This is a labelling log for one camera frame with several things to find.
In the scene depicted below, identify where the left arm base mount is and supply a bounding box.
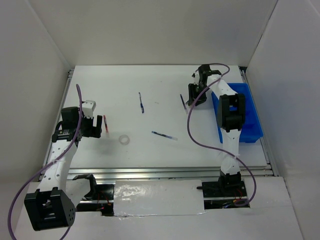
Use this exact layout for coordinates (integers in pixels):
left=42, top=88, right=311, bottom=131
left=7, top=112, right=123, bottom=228
left=72, top=174, right=115, bottom=217

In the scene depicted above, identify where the blue compartment tray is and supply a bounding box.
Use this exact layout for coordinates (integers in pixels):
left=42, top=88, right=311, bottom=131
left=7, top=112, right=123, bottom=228
left=211, top=83, right=265, bottom=144

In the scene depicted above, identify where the clear tape roll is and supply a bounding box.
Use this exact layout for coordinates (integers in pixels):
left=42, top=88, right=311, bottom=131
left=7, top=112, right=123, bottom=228
left=118, top=134, right=130, bottom=146

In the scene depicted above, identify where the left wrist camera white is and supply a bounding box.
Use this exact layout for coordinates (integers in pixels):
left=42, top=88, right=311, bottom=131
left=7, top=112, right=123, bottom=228
left=81, top=100, right=96, bottom=119

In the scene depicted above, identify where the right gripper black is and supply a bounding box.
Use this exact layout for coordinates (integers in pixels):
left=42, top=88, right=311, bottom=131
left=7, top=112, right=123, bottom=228
left=188, top=82, right=210, bottom=106

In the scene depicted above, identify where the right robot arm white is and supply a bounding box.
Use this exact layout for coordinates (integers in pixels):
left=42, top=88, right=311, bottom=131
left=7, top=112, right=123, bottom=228
left=187, top=63, right=246, bottom=196

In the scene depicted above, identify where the red pen refill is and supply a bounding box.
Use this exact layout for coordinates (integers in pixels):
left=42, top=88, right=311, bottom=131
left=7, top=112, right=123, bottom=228
left=103, top=115, right=110, bottom=138

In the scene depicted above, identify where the purple pen refill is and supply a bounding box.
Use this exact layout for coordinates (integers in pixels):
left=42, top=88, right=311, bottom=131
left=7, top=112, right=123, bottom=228
left=179, top=94, right=189, bottom=115

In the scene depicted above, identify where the blue ballpoint pen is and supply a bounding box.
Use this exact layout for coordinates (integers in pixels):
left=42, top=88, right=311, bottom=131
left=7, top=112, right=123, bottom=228
left=138, top=92, right=145, bottom=114

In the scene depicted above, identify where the blue pen refill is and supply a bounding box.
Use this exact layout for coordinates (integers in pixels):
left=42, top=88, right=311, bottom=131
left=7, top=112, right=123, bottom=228
left=151, top=131, right=178, bottom=141

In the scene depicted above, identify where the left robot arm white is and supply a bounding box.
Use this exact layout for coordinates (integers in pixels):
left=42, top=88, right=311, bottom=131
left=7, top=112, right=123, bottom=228
left=24, top=100, right=103, bottom=231

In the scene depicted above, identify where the white foil sheet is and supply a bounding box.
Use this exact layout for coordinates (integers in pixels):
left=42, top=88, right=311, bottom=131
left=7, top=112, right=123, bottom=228
left=113, top=180, right=205, bottom=217

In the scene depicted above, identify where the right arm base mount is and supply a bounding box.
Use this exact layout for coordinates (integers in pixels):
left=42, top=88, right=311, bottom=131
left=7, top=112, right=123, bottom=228
left=196, top=179, right=250, bottom=210

